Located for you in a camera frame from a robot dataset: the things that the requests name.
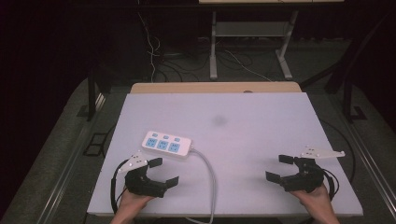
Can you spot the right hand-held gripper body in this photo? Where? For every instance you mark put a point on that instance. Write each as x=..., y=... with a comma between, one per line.
x=306, y=180

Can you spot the grey metal stand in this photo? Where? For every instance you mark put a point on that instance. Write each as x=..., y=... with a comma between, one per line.
x=249, y=29

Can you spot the person's right hand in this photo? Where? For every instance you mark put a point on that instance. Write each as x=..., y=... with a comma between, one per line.
x=317, y=200

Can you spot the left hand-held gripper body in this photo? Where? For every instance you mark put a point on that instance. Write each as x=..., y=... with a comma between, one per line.
x=141, y=183

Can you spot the person's left hand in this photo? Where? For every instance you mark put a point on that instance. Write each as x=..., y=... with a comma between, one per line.
x=132, y=202

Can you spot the white power strip blue sockets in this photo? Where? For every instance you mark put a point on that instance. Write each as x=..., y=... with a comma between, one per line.
x=166, y=144

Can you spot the black metal stand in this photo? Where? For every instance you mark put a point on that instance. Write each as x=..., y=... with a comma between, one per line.
x=91, y=99
x=347, y=93

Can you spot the black floor frame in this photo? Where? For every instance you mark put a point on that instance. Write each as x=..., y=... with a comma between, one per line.
x=95, y=144

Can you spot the aluminium floor rail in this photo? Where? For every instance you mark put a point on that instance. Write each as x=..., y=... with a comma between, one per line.
x=370, y=161
x=67, y=174

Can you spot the wooden table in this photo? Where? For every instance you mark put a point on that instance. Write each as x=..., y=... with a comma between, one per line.
x=214, y=87

